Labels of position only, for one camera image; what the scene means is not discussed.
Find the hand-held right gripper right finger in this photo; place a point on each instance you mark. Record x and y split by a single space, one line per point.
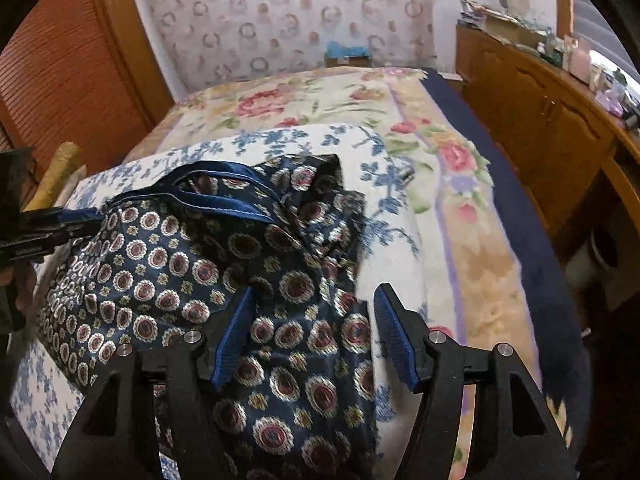
395 335

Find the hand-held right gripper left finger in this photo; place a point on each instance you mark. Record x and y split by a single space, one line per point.
230 340

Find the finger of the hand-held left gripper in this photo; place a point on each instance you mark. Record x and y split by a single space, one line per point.
65 216
45 242

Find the navy medallion-print garment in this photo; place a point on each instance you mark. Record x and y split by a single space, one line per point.
175 260

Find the gold fabric roll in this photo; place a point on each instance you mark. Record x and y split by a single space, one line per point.
55 175

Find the white blue-floral cloth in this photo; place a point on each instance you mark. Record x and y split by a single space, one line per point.
390 240

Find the cream floral blanket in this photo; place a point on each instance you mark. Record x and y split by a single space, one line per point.
475 260

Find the wooden louvered door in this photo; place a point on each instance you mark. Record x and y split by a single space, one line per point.
60 75

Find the navy bed sheet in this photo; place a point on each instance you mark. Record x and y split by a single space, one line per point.
525 210

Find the white round container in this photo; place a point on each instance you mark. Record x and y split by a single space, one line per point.
590 260

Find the wooden sideboard cabinet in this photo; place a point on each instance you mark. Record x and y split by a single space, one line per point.
540 125

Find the small box with blue contents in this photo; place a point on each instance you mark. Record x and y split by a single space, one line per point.
347 56

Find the clutter of small items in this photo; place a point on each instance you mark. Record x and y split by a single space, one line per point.
525 35

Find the pink box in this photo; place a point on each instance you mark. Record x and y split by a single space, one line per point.
581 60

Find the grey window blind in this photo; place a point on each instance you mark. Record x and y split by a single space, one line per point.
610 30

